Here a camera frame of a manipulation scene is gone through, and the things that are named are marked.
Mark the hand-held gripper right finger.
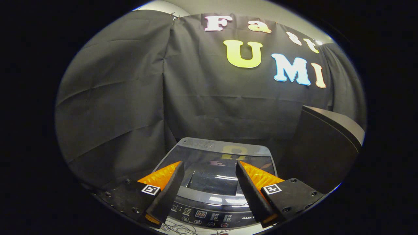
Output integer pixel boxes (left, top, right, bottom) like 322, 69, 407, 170
235, 160, 327, 229

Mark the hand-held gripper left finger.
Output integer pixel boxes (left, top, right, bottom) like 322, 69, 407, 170
95, 161, 185, 229

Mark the grey washing machine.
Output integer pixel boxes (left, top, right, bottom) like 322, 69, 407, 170
153, 137, 279, 229

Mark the dark washing machine lid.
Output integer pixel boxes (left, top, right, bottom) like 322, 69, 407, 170
156, 145, 278, 198

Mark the grey cabinet with dark top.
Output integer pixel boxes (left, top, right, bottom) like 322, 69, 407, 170
280, 105, 365, 194

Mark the black backdrop cloth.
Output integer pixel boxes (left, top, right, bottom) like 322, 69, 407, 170
55, 9, 367, 193

